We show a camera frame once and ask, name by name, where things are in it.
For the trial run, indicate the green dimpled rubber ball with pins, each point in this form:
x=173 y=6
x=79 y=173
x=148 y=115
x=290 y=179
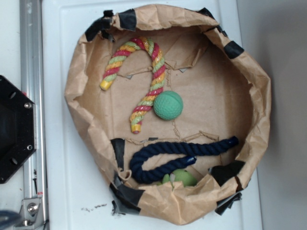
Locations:
x=168 y=105

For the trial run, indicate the light green torn toy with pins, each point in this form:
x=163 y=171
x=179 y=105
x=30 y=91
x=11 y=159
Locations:
x=179 y=175

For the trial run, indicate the brown paper bag basket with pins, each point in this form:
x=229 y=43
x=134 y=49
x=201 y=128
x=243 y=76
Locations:
x=220 y=136

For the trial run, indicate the multicolour twisted rope toy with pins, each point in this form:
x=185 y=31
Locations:
x=158 y=79

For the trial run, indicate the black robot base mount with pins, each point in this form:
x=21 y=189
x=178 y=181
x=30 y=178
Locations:
x=17 y=129

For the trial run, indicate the aluminium extrusion rail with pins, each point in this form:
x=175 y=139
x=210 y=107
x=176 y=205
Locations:
x=32 y=83

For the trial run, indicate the metal corner bracket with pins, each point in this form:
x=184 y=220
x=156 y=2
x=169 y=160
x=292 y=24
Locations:
x=31 y=213

